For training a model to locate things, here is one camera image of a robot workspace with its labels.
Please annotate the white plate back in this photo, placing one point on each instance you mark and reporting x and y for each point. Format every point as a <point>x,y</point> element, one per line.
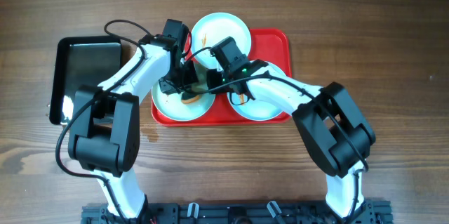
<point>215,27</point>

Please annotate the green orange sponge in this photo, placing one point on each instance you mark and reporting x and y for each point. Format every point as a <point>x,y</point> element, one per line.
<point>187,97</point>

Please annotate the red serving tray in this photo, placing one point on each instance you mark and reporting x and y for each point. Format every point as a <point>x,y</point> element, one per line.
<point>268,44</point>

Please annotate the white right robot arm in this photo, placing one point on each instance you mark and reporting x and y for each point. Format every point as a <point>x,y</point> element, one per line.
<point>335,133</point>

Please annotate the white plate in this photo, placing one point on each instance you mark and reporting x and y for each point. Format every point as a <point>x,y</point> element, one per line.
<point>253,110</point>
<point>215,27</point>
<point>169,108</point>

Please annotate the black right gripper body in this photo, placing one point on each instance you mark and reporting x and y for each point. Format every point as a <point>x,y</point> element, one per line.
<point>215,78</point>

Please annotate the black water tray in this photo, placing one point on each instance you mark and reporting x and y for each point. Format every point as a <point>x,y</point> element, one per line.
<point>81,61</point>

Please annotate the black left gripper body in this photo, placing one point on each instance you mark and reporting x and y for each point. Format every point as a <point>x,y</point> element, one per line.
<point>179,77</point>

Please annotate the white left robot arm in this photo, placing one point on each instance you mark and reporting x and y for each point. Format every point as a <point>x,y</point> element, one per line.
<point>104,132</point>

